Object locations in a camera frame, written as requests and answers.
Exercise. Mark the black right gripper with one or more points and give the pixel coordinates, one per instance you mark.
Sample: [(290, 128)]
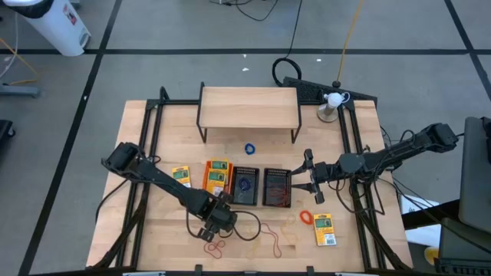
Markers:
[(324, 172)]

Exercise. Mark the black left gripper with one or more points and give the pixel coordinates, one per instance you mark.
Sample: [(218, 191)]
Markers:
[(220, 216)]

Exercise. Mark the black plastic slotted basket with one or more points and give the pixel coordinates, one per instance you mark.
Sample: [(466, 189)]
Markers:
[(253, 199), (277, 171)]

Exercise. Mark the orange rubber band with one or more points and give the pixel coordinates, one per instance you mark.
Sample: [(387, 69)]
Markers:
[(300, 215)]

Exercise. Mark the orange plastic slotted basket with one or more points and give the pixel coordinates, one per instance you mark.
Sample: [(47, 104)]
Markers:
[(205, 172)]

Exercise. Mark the yellow rubber band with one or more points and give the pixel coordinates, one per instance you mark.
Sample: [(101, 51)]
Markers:
[(285, 230), (256, 239)]

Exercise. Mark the book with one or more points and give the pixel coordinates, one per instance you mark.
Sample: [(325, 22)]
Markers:
[(180, 174)]

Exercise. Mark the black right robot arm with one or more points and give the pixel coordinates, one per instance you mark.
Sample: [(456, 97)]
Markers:
[(399, 151)]

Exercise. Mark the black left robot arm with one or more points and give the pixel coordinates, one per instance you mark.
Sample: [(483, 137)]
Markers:
[(165, 180)]

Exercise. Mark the white bulb desk lamp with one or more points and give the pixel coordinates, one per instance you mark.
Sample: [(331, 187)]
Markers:
[(333, 100)]

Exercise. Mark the black perforated panel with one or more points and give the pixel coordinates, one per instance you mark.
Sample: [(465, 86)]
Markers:
[(307, 90)]

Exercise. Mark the wooden shelf riser black legs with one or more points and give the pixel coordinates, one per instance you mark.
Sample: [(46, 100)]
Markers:
[(249, 107)]

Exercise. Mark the white paper sheet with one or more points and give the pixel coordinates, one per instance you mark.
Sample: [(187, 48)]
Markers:
[(418, 207)]

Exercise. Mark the small yellow object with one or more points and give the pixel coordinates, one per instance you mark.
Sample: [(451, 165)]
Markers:
[(431, 256)]

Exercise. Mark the grey laptop lid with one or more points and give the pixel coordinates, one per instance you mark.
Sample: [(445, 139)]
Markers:
[(475, 172)]

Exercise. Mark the black chair base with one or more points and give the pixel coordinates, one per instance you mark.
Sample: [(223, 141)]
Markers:
[(5, 132)]

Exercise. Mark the grey floor stand base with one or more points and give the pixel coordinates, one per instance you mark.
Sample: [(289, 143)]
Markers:
[(19, 91)]

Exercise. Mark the white cylindrical air purifier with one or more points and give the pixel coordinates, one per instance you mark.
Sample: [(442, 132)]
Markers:
[(57, 27)]

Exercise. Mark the black aluminium table frame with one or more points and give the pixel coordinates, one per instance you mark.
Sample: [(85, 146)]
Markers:
[(152, 115)]

